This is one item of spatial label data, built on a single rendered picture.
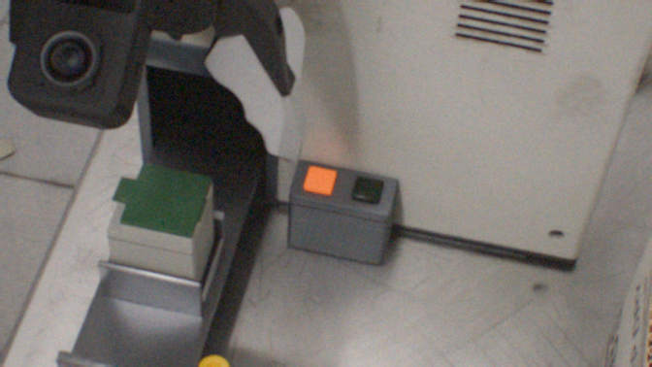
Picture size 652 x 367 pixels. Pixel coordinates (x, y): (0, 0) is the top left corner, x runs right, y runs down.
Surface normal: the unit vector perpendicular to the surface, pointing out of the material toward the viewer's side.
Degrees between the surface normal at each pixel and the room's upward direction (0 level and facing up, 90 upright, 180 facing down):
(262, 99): 90
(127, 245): 90
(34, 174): 0
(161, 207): 0
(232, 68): 90
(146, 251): 90
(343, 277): 0
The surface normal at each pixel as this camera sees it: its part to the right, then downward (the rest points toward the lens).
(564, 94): -0.21, 0.75
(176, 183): 0.05, -0.62
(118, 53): -0.07, -0.15
